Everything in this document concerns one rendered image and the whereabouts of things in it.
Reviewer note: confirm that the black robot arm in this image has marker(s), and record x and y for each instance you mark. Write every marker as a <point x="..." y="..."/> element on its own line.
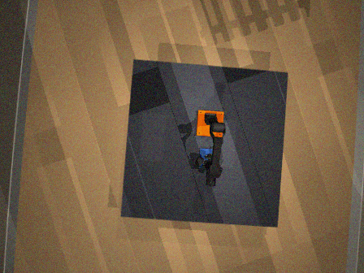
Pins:
<point x="213" y="168"/>

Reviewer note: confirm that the blue circuit board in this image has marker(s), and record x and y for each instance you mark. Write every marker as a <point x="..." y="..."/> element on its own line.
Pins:
<point x="203" y="154"/>

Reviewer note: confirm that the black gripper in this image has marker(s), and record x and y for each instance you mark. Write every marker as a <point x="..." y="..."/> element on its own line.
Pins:
<point x="200" y="161"/>

